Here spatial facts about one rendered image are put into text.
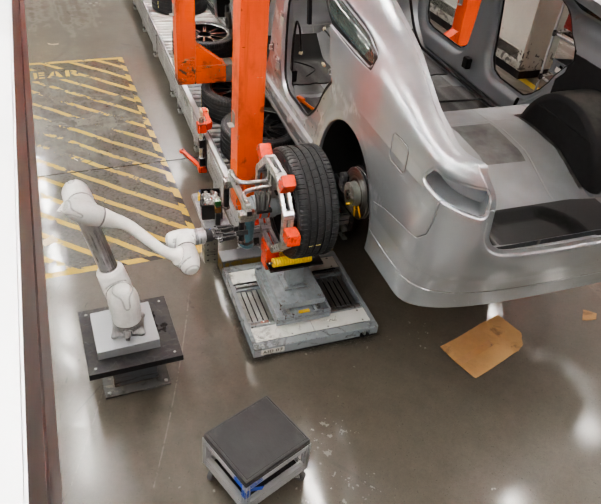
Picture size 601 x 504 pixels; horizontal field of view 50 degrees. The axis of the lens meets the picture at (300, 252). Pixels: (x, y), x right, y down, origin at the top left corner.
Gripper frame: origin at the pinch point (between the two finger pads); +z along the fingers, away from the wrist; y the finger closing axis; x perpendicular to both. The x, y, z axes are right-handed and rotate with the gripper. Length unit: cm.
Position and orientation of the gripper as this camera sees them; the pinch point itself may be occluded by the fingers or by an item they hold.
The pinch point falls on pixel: (241, 230)
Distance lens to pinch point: 361.2
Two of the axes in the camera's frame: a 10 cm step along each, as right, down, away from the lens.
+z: 9.4, -1.5, 3.1
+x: 0.8, -7.8, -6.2
